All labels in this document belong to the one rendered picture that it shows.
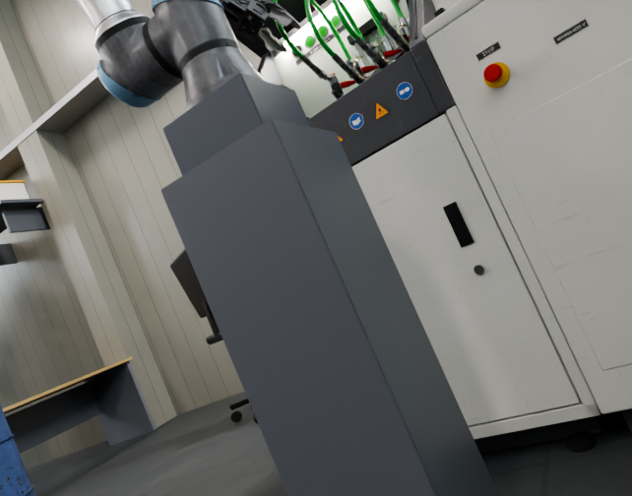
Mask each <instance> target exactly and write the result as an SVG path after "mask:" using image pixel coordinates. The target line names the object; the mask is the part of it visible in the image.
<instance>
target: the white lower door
mask: <svg viewBox="0 0 632 496"><path fill-rule="evenodd" d="M352 170H353V172H354V174H355V176H356V179H357V181H358V183H359V185H360V188H361V190H362V192H363V194H364V196H365V199H366V201H367V203H368V205H369V208H370V210H371V212H372V213H373V216H374V218H375V220H376V222H377V224H378V227H379V229H380V231H381V233H382V236H383V238H384V240H385V242H386V244H387V247H388V249H389V251H390V253H391V256H392V258H393V260H394V262H395V264H396V267H397V269H398V271H399V273H400V276H401V278H402V280H403V282H404V285H405V287H406V289H407V291H408V293H409V296H410V298H411V301H412V304H413V306H414V308H415V310H416V312H417V315H418V317H419V319H420V321H421V324H422V326H423V327H424V329H425V332H426V334H427V336H428V338H429V340H430V343H431V345H432V347H433V349H434V352H435V354H436V356H437V358H438V360H439V363H440V365H441V367H442V369H443V372H444V374H445V376H446V378H447V381H448V383H449V385H450V387H451V389H452V392H453V394H454V396H455V398H456V401H457V403H458V405H459V407H460V409H461V412H462V414H463V416H464V418H465V421H466V423H467V424H468V426H471V425H476V424H481V423H485V422H490V421H494V420H499V419H504V418H509V417H514V416H518V415H523V414H528V413H533V412H538V411H543V410H547V409H552V408H557V407H562V406H566V405H570V404H575V403H579V402H580V398H579V396H578V393H577V391H576V389H575V387H574V385H573V383H572V381H571V378H570V376H569V374H568V372H567V370H566V368H565V366H564V364H563V361H562V359H561V357H560V355H559V353H558V351H557V349H556V346H555V344H554V342H553V340H552V338H551V336H550V334H549V331H548V329H547V327H546V325H545V323H544V321H543V319H542V317H541V315H540V313H539V311H538V309H537V306H536V304H535V301H534V299H533V297H532V295H531V293H530V291H529V289H528V286H527V284H526V282H525V280H524V278H523V276H522V274H521V271H520V269H519V267H518V265H517V263H516V261H515V259H514V256H513V254H512V252H511V250H510V248H509V246H508V244H507V241H506V239H505V237H504V235H503V233H502V231H501V229H500V227H499V224H498V222H497V220H496V218H495V216H494V214H493V212H492V209H491V207H490V206H489V204H488V202H487V200H486V198H485V195H484V193H483V191H482V189H481V187H480V185H479V183H478V180H477V178H476V176H475V174H474V171H473V169H472V167H471V164H470V162H469V160H468V158H467V156H466V154H465V152H464V149H463V147H462V145H461V143H460V141H459V139H458V137H457V134H456V132H455V130H454V128H453V126H452V124H451V122H450V119H449V117H448V115H447V114H443V115H441V116H439V117H438V118H436V119H434V120H432V121H431V122H429V123H427V124H425V125H424V126H422V127H420V128H419V129H417V130H415V131H413V132H412V133H410V134H408V135H406V136H405V137H403V138H401V139H400V140H399V141H397V142H395V143H394V144H392V145H390V146H388V147H387V148H385V149H383V150H381V151H380V152H378V153H376V154H374V155H372V156H370V157H369V158H367V159H365V160H363V161H362V162H360V163H358V164H356V165H355V166H353V167H352Z"/></svg>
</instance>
